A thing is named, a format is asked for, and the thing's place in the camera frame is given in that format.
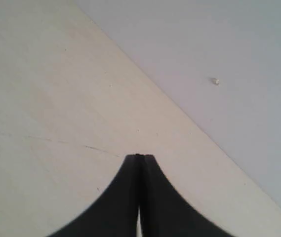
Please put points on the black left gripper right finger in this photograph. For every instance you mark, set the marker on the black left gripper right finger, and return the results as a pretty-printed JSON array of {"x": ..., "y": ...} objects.
[{"x": 164, "y": 212}]

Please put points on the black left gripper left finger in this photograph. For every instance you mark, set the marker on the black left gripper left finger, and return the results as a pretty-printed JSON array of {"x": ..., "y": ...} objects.
[{"x": 115, "y": 212}]

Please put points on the small white wall chip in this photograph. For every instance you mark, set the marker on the small white wall chip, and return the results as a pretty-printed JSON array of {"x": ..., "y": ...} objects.
[{"x": 215, "y": 81}]

